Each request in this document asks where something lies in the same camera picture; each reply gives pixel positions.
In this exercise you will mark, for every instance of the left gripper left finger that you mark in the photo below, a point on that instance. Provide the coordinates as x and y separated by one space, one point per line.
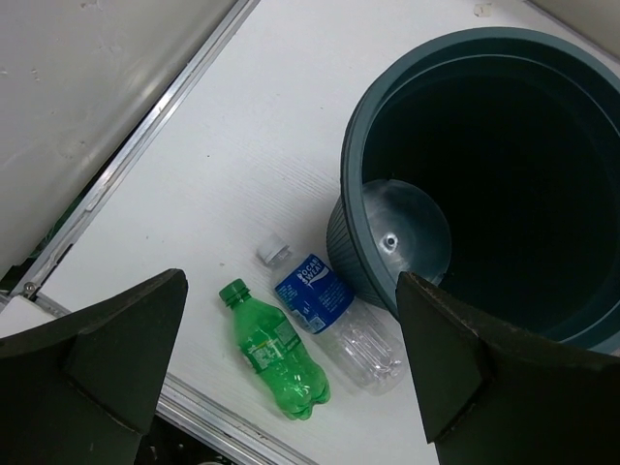
83 389

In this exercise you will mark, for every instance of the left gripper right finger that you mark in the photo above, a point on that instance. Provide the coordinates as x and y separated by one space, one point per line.
493 393

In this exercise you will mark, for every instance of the green plastic soda bottle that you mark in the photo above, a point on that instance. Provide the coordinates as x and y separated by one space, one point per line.
270 344

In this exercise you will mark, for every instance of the dark teal plastic bin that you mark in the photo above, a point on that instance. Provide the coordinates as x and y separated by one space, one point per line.
514 134

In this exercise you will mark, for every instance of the Pocari Sweat clear bottle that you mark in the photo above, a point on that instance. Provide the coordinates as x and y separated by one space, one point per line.
325 307

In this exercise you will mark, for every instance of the aluminium frame rail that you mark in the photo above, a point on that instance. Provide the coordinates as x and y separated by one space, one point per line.
85 88

